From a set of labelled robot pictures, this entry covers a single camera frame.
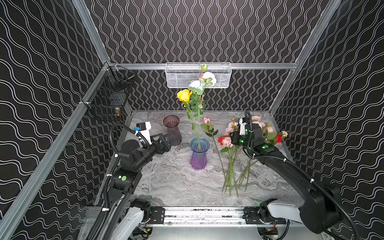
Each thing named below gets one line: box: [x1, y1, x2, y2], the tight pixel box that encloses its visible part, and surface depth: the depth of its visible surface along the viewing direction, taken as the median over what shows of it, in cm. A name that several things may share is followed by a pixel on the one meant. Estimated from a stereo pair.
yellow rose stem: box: [176, 89, 202, 151], surface depth 70 cm
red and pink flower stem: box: [218, 136, 241, 198], surface depth 92 cm
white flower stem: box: [189, 63, 217, 151], surface depth 70 cm
